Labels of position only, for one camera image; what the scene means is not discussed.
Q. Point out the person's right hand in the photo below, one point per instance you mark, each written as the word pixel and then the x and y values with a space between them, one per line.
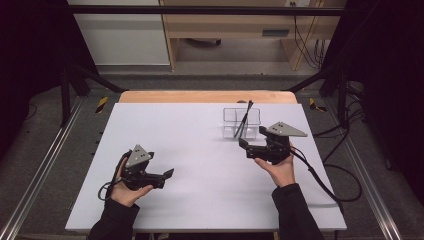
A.
pixel 283 173

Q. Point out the yellow clamp right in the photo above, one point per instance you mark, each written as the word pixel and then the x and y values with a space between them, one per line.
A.
pixel 313 105

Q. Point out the white table board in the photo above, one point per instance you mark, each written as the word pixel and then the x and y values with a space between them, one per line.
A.
pixel 200 200

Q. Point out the yellow clamp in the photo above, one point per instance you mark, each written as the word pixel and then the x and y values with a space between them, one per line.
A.
pixel 102 104
pixel 313 105

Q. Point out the yellow clamp left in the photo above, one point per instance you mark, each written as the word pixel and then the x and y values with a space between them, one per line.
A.
pixel 102 104

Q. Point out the wooden table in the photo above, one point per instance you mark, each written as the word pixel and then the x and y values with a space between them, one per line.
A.
pixel 200 96

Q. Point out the person's left hand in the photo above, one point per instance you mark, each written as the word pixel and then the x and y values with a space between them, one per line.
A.
pixel 126 195

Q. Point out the black curtain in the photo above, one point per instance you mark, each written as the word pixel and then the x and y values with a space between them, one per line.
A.
pixel 30 66
pixel 390 83

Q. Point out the aluminium floor rail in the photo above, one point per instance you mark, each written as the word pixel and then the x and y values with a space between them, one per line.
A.
pixel 366 180
pixel 40 166

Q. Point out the light wooden desk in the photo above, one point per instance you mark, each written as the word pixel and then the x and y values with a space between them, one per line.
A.
pixel 230 23

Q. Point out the thin black makeup brush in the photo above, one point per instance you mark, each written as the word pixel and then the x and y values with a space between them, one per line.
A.
pixel 240 125

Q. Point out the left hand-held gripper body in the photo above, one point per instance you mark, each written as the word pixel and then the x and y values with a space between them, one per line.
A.
pixel 136 176

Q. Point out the black horizontal frame bar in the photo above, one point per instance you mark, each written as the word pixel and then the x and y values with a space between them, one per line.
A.
pixel 200 10

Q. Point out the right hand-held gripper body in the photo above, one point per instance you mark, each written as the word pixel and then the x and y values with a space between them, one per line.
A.
pixel 273 151

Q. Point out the clear plastic organizer box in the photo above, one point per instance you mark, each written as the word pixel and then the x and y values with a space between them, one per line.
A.
pixel 231 126

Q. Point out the white cabinet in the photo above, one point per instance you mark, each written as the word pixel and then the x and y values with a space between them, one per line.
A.
pixel 123 40

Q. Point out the black metal stand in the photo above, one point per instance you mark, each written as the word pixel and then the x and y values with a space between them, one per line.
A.
pixel 341 96
pixel 65 96

